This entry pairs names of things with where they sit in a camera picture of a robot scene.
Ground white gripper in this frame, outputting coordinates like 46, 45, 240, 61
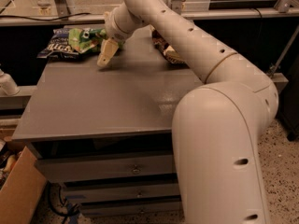
97, 7, 137, 68

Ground green rice chip bag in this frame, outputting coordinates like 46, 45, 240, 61
67, 28, 108, 54

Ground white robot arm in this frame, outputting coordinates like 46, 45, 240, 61
97, 0, 278, 224

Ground blue chip bag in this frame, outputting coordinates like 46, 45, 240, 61
37, 28, 79, 60

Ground brown and cream chip bag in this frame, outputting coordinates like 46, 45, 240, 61
150, 26, 185, 64

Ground grey drawer cabinet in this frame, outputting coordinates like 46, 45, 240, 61
13, 27, 202, 213

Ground white pipe fitting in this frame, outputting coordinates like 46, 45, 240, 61
0, 69, 20, 96

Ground top grey drawer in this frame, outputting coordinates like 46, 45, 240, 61
36, 151, 176, 183

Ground grey drawer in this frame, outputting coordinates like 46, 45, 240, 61
80, 199, 181, 217
36, 151, 176, 183
63, 182, 179, 203

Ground middle grey drawer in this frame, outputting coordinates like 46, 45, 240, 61
63, 182, 179, 203

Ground bottom grey drawer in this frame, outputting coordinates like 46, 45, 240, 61
80, 199, 181, 217

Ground cardboard box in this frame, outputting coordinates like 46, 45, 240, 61
0, 147, 46, 224

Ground black cable on ledge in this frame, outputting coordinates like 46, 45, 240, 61
0, 12, 92, 22

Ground black cable under cabinet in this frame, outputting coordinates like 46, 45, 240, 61
46, 182, 81, 224

